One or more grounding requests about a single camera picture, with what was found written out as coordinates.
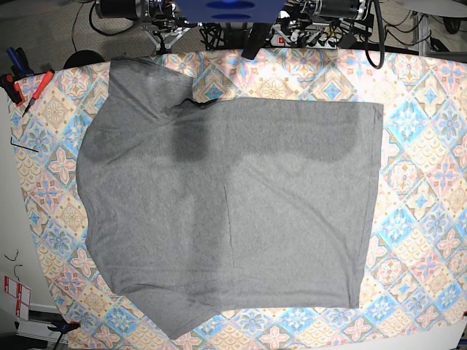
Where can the red handled screwdriver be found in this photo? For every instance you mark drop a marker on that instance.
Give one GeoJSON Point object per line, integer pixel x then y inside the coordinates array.
{"type": "Point", "coordinates": [37, 91]}

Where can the black allen key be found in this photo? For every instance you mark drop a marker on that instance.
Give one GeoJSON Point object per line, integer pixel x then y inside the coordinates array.
{"type": "Point", "coordinates": [15, 144]}

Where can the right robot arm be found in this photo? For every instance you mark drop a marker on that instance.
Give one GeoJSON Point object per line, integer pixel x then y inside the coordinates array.
{"type": "Point", "coordinates": [162, 21]}

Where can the blue handled pliers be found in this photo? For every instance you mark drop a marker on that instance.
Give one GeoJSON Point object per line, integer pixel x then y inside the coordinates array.
{"type": "Point", "coordinates": [19, 62]}

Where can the black bottom clamp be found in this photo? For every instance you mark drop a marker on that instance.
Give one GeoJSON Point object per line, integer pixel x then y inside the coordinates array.
{"type": "Point", "coordinates": [57, 330]}

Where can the red white label tag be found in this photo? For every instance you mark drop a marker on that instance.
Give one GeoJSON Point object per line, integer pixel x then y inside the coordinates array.
{"type": "Point", "coordinates": [15, 298]}

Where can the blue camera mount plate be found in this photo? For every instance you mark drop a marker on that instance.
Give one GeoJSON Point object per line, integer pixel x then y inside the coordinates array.
{"type": "Point", "coordinates": [241, 11]}

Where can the black red clamp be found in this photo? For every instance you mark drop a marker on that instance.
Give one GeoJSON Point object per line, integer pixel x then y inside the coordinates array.
{"type": "Point", "coordinates": [12, 89]}

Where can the grey T-shirt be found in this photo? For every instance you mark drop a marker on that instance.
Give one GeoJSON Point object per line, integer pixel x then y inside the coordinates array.
{"type": "Point", "coordinates": [199, 208]}

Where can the white power strip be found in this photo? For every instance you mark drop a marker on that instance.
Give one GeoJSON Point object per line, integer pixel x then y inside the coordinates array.
{"type": "Point", "coordinates": [313, 40]}

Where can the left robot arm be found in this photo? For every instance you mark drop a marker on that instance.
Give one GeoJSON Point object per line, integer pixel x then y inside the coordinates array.
{"type": "Point", "coordinates": [351, 10]}

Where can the patterned tablecloth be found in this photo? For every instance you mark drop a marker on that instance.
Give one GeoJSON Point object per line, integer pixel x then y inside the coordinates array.
{"type": "Point", "coordinates": [415, 272]}

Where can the black centre bracket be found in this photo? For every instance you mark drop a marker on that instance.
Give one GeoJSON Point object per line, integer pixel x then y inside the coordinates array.
{"type": "Point", "coordinates": [257, 37]}

